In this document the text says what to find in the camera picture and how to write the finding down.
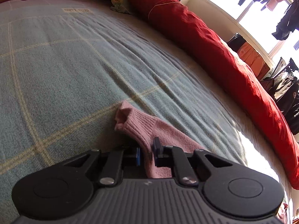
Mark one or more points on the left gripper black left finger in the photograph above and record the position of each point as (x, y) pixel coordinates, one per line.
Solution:
(62, 190)

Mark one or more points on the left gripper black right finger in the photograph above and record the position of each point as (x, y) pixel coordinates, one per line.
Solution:
(231, 189)

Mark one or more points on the pink and white sweater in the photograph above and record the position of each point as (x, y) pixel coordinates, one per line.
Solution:
(144, 128)

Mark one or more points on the hanging dark jackets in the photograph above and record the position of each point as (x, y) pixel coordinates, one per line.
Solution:
(282, 86)

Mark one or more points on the orange cloth covered cabinet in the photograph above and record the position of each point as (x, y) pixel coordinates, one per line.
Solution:
(249, 55)

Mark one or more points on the green plaid bed blanket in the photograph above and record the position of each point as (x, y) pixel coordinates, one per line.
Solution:
(67, 64)

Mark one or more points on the red duvet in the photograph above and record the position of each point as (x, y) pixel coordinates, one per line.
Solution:
(235, 77)

